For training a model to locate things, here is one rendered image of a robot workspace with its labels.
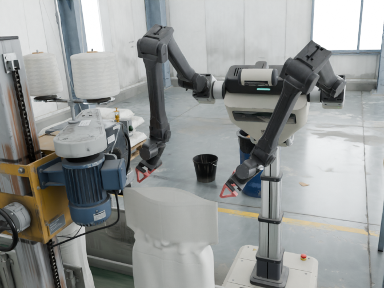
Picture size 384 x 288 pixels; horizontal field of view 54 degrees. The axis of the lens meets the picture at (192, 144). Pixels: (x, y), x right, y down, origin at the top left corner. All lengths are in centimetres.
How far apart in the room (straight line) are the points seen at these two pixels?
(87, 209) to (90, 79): 46
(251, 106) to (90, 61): 77
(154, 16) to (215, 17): 161
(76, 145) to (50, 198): 29
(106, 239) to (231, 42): 787
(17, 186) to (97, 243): 114
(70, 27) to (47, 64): 607
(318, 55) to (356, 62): 817
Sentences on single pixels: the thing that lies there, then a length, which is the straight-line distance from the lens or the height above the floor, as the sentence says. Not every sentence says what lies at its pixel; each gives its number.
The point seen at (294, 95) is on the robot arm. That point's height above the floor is 154.
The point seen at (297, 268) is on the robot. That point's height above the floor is 26.
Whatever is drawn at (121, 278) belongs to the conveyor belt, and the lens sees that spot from 234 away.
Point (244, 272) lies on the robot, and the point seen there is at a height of 26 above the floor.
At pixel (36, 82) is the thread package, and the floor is 158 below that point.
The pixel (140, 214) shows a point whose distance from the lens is 179.
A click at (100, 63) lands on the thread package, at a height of 165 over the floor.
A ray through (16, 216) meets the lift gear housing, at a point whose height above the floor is 116.
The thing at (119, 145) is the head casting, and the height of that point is 123.
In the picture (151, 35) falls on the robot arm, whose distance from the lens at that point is 141.
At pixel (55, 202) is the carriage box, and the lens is 153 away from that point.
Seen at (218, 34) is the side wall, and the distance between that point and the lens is 986.
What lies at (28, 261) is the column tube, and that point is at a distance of 165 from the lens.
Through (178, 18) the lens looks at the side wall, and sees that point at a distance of 1026.
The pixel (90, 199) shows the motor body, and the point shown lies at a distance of 138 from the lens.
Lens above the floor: 179
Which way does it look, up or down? 19 degrees down
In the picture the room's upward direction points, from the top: 3 degrees counter-clockwise
